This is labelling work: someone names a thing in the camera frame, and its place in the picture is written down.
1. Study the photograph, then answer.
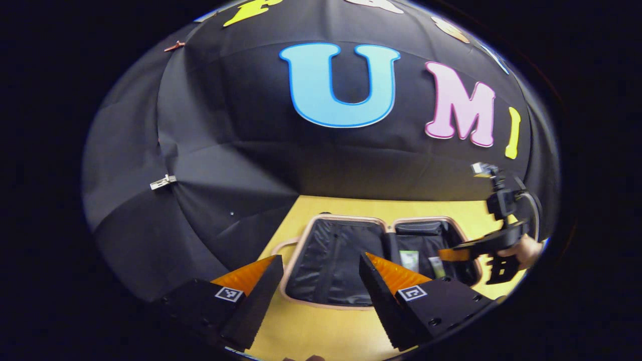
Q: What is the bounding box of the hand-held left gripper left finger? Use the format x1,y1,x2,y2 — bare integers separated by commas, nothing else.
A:
160,255,284,351

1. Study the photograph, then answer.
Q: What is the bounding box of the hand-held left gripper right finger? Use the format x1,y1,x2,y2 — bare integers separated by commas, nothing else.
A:
359,252,495,351

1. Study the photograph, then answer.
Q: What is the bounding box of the pink hard-shell suitcase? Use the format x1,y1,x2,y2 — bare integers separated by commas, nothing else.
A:
271,215,485,310

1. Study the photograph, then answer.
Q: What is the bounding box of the silver cloth clip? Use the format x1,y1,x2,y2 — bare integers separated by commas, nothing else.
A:
149,174,177,191

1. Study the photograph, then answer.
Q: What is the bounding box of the black backdrop cloth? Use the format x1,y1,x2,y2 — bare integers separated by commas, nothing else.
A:
83,0,560,304

